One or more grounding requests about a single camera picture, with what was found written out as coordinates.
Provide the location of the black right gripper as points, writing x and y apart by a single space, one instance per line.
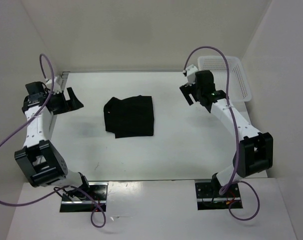
187 90

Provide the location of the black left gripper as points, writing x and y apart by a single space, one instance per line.
76 103

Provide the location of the black sport shorts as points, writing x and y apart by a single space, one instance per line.
129 117

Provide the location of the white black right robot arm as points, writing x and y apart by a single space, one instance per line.
254 149

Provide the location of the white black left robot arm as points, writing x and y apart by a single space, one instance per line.
40 162

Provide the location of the white perforated plastic basket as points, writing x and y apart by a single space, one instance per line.
232 76

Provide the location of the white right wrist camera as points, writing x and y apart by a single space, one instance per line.
190 73

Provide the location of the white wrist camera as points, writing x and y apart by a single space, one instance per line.
55 84
190 73

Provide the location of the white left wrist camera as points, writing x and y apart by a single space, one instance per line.
55 84

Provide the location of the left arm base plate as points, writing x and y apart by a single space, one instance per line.
97 191

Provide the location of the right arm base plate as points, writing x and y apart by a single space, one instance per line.
207 199

